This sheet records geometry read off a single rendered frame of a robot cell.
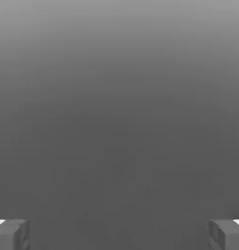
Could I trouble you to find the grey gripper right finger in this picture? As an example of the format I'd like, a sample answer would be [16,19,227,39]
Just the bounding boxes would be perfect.
[208,218,239,250]

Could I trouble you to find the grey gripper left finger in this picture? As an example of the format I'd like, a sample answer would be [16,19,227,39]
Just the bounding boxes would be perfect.
[0,218,31,250]

